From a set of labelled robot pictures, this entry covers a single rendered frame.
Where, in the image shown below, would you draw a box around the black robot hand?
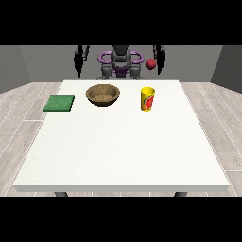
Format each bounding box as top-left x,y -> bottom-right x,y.
152,45 -> 167,76
73,45 -> 91,78

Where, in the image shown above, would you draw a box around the small red ball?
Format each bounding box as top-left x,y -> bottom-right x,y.
145,58 -> 157,71

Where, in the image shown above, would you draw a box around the brown wooden bowl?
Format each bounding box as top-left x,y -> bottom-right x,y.
85,83 -> 121,108

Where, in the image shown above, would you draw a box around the yellow cup with melon print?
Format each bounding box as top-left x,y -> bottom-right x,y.
140,86 -> 156,112

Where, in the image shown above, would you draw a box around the green square pad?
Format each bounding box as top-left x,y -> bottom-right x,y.
43,95 -> 76,113

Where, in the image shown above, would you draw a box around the grey robot trunk purple rings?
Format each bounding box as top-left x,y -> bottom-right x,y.
96,45 -> 145,80

